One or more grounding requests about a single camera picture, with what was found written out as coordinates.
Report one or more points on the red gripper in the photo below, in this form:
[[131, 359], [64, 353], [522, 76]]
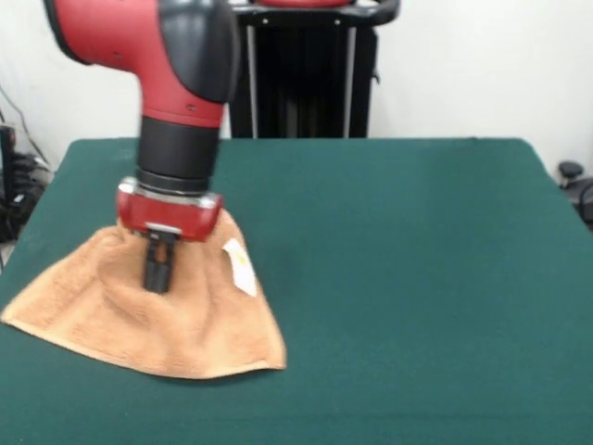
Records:
[[171, 215]]

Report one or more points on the tan terry towel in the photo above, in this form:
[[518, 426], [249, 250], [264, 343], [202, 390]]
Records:
[[139, 324]]

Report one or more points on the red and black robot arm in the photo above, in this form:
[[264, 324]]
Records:
[[167, 92]]

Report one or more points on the red robot base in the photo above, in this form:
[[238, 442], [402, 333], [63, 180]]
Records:
[[301, 2]]

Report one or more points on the black box with red light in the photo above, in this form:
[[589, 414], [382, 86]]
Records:
[[7, 157]]

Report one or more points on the dark green table cloth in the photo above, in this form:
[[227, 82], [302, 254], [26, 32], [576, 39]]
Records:
[[417, 278]]

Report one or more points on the black chair base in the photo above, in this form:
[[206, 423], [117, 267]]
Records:
[[571, 169]]

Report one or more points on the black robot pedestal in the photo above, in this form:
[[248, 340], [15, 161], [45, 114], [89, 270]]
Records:
[[301, 92]]

